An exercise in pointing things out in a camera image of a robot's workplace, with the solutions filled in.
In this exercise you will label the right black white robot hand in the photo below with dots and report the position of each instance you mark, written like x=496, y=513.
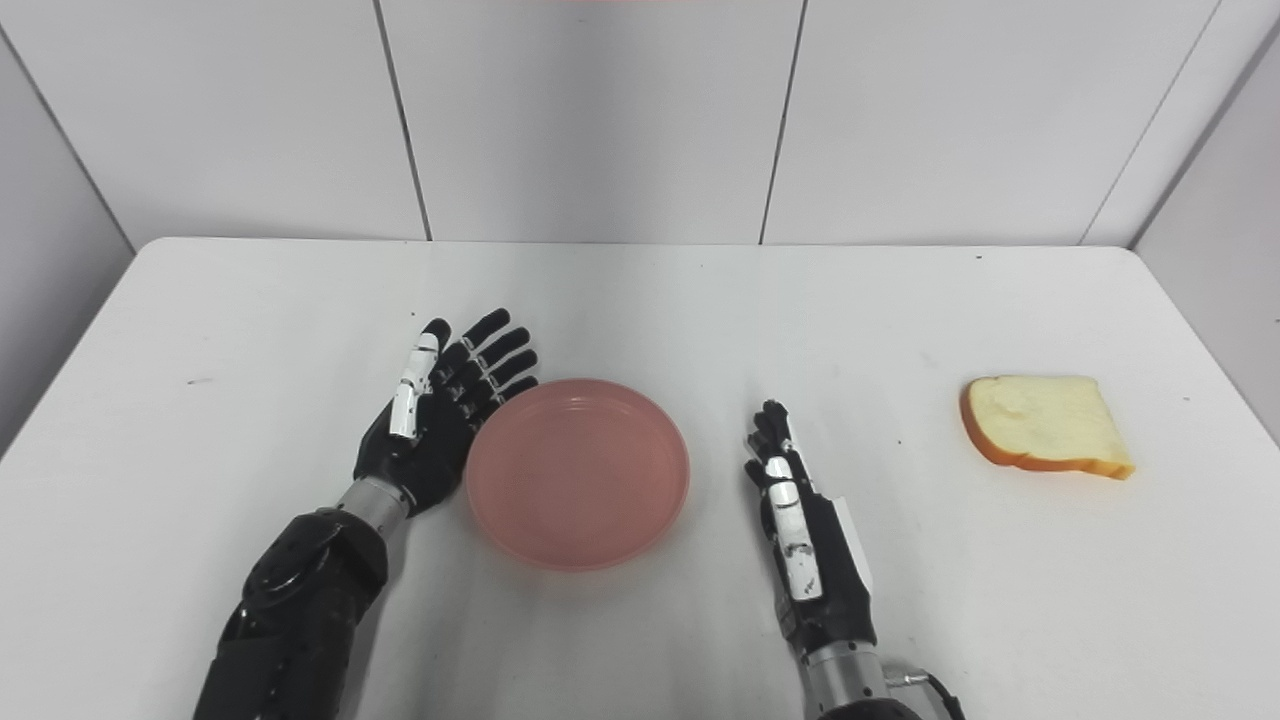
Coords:
x=835, y=580

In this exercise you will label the slice of white bread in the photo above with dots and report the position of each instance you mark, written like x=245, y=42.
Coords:
x=1050, y=420

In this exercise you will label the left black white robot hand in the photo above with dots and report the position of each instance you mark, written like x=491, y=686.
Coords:
x=430, y=450

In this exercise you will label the pink round plate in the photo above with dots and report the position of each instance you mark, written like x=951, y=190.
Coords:
x=578, y=475

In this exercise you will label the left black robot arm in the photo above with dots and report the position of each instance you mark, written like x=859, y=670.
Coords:
x=300, y=610

